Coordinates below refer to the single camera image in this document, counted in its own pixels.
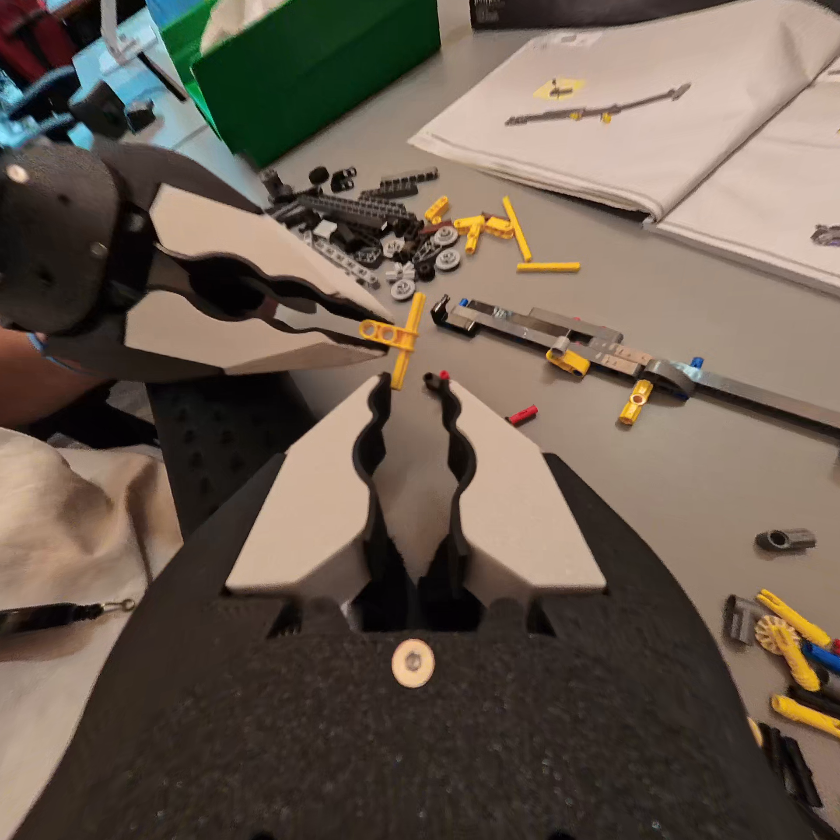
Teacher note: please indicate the red pin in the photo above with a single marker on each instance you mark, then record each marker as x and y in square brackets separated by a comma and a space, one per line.
[523, 415]

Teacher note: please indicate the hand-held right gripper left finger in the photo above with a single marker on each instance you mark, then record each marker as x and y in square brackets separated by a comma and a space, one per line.
[308, 518]

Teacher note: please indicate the white paper liner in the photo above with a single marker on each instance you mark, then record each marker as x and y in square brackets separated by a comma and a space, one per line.
[243, 19]

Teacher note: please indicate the heap of small mixed parts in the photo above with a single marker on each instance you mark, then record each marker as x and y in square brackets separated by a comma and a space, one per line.
[794, 656]

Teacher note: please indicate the open instruction booklet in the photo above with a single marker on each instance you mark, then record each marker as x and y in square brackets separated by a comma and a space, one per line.
[623, 151]

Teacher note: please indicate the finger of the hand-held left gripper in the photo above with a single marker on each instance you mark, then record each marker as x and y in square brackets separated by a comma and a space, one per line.
[229, 348]
[229, 229]

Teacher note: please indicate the green bin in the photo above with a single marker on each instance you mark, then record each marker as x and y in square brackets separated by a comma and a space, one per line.
[315, 85]

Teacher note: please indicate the black connector with red pin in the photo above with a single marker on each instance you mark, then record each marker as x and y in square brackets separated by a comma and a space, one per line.
[432, 382]

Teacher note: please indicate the person's white shirt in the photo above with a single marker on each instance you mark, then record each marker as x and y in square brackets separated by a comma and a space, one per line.
[65, 525]

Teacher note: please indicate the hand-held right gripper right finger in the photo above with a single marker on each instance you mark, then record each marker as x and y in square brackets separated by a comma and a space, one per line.
[525, 518]

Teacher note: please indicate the long grey black beam assembly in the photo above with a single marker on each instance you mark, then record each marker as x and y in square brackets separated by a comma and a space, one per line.
[590, 338]

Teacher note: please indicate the small yellow connector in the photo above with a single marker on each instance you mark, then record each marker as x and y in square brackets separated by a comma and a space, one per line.
[436, 208]

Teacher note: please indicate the person's left forearm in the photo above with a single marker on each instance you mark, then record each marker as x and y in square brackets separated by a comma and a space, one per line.
[39, 394]

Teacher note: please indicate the joined yellow connector pair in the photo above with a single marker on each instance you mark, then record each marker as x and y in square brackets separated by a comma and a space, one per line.
[485, 226]

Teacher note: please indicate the dark grey connector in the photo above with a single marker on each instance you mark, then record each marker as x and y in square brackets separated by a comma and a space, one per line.
[784, 540]

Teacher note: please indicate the yellow axle rod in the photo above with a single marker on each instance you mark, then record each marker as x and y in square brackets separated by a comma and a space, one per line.
[517, 229]
[548, 266]

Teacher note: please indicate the blue wristband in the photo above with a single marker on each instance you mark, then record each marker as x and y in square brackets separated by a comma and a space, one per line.
[38, 340]

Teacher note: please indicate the dark box with yellow car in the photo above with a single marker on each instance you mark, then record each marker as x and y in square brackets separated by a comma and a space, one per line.
[525, 13]

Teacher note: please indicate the pile of dark beams and wheels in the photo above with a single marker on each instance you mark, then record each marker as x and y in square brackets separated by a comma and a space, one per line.
[354, 210]

